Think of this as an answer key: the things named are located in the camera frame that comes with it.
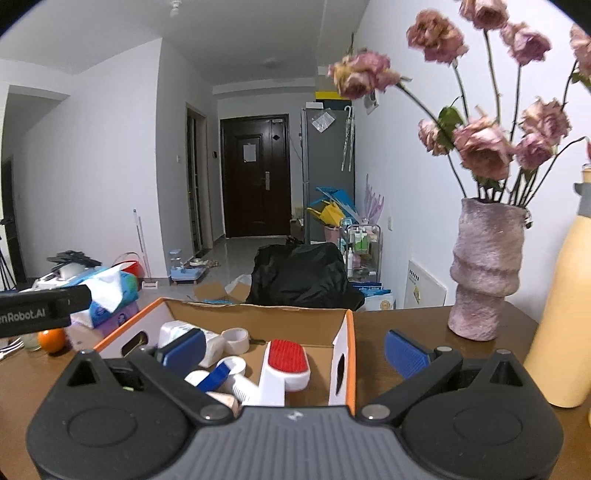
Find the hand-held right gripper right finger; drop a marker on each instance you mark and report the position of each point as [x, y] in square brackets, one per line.
[406, 353]

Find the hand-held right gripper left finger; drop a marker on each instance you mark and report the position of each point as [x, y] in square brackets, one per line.
[184, 350]

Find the white bottle cap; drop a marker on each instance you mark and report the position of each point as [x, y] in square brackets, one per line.
[194, 378]

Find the white tape roll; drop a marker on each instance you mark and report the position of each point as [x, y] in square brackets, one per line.
[238, 367]
[235, 340]

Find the cardboard box with orange edge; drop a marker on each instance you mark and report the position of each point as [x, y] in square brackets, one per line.
[277, 323]

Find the red and white lint brush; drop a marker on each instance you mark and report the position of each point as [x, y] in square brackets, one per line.
[288, 360]

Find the drinking glass with straw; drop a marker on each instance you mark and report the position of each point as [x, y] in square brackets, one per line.
[30, 342]

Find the clear food container white lid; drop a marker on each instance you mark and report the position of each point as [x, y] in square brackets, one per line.
[51, 280]

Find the orange fruit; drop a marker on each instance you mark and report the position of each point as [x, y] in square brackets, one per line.
[51, 340]

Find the black tripod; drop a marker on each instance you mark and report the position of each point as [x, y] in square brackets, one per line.
[5, 263]

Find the white printed sack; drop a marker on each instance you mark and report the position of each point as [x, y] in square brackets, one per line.
[378, 299]

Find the small open cardboard box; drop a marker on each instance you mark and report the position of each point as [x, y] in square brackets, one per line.
[212, 293]

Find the black folded stand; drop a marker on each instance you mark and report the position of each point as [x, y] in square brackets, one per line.
[74, 258]

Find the white flat panel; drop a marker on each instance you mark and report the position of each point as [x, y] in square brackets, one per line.
[425, 286]

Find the purple tissue pack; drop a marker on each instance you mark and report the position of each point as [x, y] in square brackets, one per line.
[115, 321]

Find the blue pet water feeder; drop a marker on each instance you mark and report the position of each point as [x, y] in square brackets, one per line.
[184, 272]

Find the white plastic bag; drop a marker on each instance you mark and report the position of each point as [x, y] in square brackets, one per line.
[239, 284]

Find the blue tissue pack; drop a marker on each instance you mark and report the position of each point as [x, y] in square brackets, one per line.
[124, 286]

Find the red bucket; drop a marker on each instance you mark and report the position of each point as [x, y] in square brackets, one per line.
[134, 270]

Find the pink textured vase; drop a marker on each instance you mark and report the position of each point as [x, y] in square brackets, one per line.
[485, 277]

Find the white mop pole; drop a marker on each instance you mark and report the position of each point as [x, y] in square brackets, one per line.
[140, 244]

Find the metal trolley cart with bottles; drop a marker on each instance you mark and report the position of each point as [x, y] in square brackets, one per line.
[362, 244]

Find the black garbage bag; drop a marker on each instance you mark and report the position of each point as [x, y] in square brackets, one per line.
[300, 277]

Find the pink bucket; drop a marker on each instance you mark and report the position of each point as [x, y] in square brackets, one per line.
[332, 234]

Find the purple wing decoration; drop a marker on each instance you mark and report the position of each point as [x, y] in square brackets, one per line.
[374, 203]

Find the yellow plastic item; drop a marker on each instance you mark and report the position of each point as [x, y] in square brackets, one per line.
[330, 213]

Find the dark brown door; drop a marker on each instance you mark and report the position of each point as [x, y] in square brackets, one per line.
[235, 198]

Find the yellow thermos bottle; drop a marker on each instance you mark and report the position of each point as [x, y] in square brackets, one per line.
[563, 300]

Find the blue folding stool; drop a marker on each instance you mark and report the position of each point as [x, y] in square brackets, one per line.
[339, 196]

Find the grey refrigerator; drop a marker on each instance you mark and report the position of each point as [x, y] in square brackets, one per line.
[323, 184]

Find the white paper on door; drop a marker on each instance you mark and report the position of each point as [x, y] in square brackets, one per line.
[250, 153]

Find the clear folded umbrella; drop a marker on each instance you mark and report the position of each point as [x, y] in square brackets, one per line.
[347, 138]

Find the bunch of dried pink roses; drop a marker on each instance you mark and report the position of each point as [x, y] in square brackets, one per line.
[485, 143]

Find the clear plastic bag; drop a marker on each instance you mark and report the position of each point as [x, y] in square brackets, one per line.
[322, 121]

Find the yellow box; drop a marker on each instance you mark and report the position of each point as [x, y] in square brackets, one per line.
[328, 96]

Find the side door frame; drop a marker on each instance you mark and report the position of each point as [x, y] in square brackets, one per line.
[196, 184]

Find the white wall panel box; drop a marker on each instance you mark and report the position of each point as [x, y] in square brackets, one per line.
[373, 104]

